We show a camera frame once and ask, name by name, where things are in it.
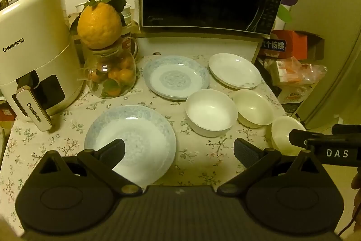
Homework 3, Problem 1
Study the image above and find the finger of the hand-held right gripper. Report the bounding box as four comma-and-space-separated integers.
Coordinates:
331, 124, 361, 141
288, 129, 325, 150

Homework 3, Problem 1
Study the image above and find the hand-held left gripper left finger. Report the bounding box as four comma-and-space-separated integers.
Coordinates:
34, 138, 143, 197

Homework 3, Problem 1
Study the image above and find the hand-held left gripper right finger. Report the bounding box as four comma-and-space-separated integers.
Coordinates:
217, 138, 325, 197

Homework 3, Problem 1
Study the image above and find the small cream bowl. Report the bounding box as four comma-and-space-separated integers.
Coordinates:
271, 116, 307, 156

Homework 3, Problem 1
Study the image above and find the blue patterned deep plate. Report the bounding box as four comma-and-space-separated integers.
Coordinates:
84, 105, 177, 187

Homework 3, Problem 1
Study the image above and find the large cream bowl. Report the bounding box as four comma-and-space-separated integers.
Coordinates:
232, 89, 275, 129

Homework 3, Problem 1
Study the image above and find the white bowl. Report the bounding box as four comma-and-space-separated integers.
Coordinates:
185, 89, 238, 137

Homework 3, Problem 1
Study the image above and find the white plate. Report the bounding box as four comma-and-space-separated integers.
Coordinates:
208, 53, 262, 89

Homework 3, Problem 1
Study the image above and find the person's right hand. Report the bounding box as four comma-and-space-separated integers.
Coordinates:
351, 176, 361, 229

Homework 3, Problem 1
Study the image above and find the orange and white snack packet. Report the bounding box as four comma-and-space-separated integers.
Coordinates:
279, 86, 306, 117

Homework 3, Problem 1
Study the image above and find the floral tablecloth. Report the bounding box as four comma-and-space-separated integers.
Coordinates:
0, 55, 288, 236

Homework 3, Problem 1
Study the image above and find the clear plastic snack bag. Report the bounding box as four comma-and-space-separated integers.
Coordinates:
266, 56, 329, 86

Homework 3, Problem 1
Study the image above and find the pile of orange kumquats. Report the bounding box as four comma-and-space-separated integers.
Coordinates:
89, 56, 134, 97

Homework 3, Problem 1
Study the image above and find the glass jar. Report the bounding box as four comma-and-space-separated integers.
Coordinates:
84, 38, 137, 99

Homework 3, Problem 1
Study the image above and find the orange carton box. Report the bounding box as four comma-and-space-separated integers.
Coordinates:
259, 30, 306, 59

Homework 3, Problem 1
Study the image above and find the yellow citrus fruit with leaves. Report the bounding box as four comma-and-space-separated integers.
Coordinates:
70, 0, 128, 49

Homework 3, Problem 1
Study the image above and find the green sticker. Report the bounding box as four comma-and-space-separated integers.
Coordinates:
276, 5, 292, 23

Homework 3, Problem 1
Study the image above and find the white air fryer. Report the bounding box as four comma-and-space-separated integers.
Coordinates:
0, 0, 85, 132

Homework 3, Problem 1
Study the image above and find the cream refrigerator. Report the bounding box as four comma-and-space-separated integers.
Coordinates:
290, 0, 361, 129

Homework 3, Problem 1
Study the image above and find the stack of white containers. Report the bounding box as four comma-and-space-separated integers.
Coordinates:
122, 3, 133, 27

